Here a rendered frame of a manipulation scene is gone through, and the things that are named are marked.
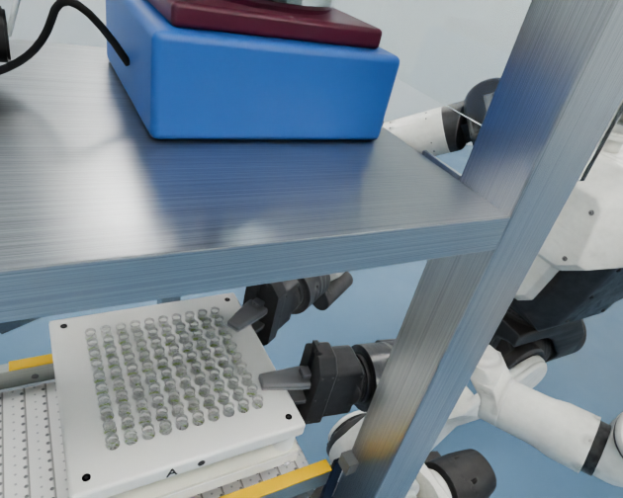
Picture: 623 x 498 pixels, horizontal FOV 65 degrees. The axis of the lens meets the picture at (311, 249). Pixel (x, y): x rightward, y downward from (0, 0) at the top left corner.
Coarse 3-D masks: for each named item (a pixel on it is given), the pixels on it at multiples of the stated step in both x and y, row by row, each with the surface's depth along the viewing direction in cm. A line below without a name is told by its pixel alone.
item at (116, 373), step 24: (120, 336) 61; (168, 336) 62; (192, 336) 64; (216, 336) 64; (144, 360) 58; (192, 360) 60; (120, 384) 56; (168, 384) 57; (216, 384) 58; (120, 408) 53; (144, 408) 53; (192, 408) 54
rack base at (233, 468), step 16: (272, 448) 58; (208, 464) 55; (224, 464) 55; (240, 464) 55; (256, 464) 56; (272, 464) 58; (160, 480) 52; (176, 480) 52; (192, 480) 53; (208, 480) 53; (224, 480) 55; (112, 496) 50; (128, 496) 50; (144, 496) 50; (160, 496) 51; (176, 496) 52
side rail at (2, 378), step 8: (0, 368) 64; (8, 368) 64; (32, 368) 65; (40, 368) 66; (48, 368) 66; (0, 376) 64; (8, 376) 64; (16, 376) 65; (24, 376) 65; (32, 376) 66; (40, 376) 67; (48, 376) 67; (0, 384) 64; (8, 384) 65; (16, 384) 66; (24, 384) 66
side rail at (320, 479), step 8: (328, 472) 61; (312, 480) 61; (320, 480) 62; (288, 488) 59; (296, 488) 60; (304, 488) 61; (312, 488) 62; (264, 496) 57; (272, 496) 58; (280, 496) 59; (288, 496) 60
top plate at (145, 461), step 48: (96, 336) 61; (144, 336) 62; (240, 336) 66; (144, 384) 56; (192, 384) 58; (240, 384) 59; (96, 432) 50; (192, 432) 52; (240, 432) 54; (288, 432) 55; (96, 480) 46; (144, 480) 48
